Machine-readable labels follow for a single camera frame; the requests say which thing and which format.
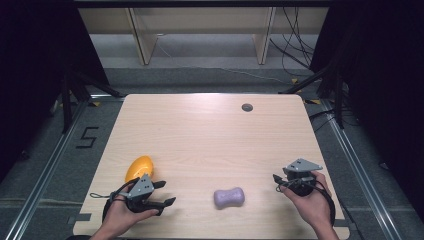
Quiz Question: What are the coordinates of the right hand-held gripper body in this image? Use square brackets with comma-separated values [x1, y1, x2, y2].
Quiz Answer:
[282, 157, 324, 197]

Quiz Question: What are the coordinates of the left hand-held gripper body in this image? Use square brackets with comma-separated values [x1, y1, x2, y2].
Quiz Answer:
[118, 173, 165, 216]

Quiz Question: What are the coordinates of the orange mango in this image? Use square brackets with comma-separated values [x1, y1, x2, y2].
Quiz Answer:
[124, 155, 155, 183]

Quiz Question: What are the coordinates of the purple bone-shaped soap bar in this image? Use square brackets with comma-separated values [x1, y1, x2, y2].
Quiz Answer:
[213, 186, 246, 210]

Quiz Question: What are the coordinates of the person's right hand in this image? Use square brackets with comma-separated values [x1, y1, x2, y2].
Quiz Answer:
[280, 170, 335, 232]

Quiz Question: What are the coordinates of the person's left hand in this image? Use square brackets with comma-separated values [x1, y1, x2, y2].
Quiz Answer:
[100, 194, 161, 236]

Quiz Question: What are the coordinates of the black metal stand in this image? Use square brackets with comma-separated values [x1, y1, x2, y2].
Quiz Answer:
[59, 64, 125, 134]
[278, 56, 351, 130]

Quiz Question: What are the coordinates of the black curtain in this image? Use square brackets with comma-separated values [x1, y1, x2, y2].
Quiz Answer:
[0, 0, 110, 183]
[309, 0, 424, 221]

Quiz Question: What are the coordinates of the light wooden shelf unit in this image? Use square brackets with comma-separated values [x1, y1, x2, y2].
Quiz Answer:
[78, 7, 330, 66]

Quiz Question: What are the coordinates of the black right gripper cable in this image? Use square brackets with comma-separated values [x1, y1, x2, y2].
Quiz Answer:
[275, 178, 337, 228]

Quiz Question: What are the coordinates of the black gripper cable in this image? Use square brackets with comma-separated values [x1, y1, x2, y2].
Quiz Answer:
[275, 178, 337, 228]
[89, 177, 141, 223]

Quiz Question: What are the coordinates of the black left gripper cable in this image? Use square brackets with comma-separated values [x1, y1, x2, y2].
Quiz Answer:
[89, 177, 141, 223]

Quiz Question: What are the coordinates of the aluminium floor rail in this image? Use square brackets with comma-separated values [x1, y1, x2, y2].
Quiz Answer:
[301, 98, 403, 240]
[3, 96, 125, 240]

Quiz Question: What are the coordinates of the black cable bundle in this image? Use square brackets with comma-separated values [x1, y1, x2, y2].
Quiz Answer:
[269, 7, 316, 78]

